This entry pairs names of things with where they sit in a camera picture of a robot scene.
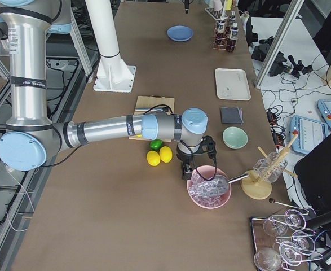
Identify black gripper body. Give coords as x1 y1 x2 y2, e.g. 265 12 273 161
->
176 135 218 171

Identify blue plate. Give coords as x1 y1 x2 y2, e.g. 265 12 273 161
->
166 25 193 42

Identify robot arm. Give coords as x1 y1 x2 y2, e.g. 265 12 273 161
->
0 1 217 180

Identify yellow lemon upper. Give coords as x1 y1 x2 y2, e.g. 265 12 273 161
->
159 146 173 163

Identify yellow lemon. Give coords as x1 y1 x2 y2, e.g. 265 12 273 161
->
146 150 161 167
159 146 173 163

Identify green bowl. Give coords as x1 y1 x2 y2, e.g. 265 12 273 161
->
222 126 248 150

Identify clear ice cubes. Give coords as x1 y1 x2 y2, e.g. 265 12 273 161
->
188 173 231 208

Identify pink cup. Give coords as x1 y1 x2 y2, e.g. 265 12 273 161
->
209 0 223 11

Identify pink bowl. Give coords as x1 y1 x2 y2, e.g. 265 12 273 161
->
187 165 232 209

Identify steel ice scoop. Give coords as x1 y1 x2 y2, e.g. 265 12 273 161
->
208 173 249 197

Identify yellow lemon lower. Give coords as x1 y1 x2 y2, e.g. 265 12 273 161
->
146 150 161 167

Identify grey folded cloth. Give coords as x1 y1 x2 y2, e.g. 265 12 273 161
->
220 107 244 125

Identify green lime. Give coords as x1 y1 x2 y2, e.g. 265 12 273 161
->
149 139 163 151

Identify yellow cup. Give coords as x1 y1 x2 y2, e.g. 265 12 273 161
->
224 0 233 11

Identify tea bottle lower right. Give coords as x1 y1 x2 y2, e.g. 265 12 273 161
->
228 11 236 28

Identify tea bottle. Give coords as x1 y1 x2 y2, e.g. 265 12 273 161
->
228 11 236 28
226 23 239 53
215 19 227 47

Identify tea bottle top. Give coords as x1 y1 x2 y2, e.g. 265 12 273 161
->
215 19 227 47

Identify steel muddler black tip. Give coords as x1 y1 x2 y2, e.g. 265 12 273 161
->
135 105 170 112

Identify tea bottle lower left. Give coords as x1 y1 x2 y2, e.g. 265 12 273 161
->
226 23 239 53

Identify wooden cup stand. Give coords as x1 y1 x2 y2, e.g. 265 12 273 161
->
241 134 298 200

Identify cream rabbit tray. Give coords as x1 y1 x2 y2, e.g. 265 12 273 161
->
215 68 251 101

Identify glass mug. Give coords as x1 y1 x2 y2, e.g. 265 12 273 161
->
253 152 288 183

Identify teach pendant near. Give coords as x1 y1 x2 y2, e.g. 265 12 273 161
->
289 115 329 155

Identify wine glass rack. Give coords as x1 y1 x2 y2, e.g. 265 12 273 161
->
252 198 323 270

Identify copper wire bottle rack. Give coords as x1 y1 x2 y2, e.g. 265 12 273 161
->
213 15 239 53

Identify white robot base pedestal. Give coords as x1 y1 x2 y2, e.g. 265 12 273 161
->
86 0 136 93

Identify aluminium frame post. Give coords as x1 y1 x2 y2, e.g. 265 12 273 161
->
254 0 304 89

